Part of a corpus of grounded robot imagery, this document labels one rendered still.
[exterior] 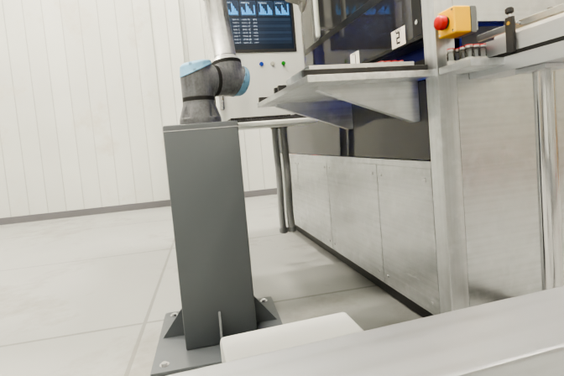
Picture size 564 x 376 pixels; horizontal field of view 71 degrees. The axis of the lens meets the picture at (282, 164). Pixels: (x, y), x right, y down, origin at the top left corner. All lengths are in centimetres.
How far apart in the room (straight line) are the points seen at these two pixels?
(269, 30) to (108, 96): 334
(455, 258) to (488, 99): 50
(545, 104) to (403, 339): 95
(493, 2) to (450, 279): 85
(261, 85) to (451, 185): 117
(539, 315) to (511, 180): 105
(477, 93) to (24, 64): 497
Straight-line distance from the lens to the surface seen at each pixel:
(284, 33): 218
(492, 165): 138
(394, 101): 130
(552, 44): 115
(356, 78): 115
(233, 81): 151
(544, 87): 121
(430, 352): 33
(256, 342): 36
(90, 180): 526
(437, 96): 127
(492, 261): 143
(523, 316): 40
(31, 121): 544
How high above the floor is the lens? 71
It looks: 4 degrees down
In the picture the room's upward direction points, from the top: 5 degrees counter-clockwise
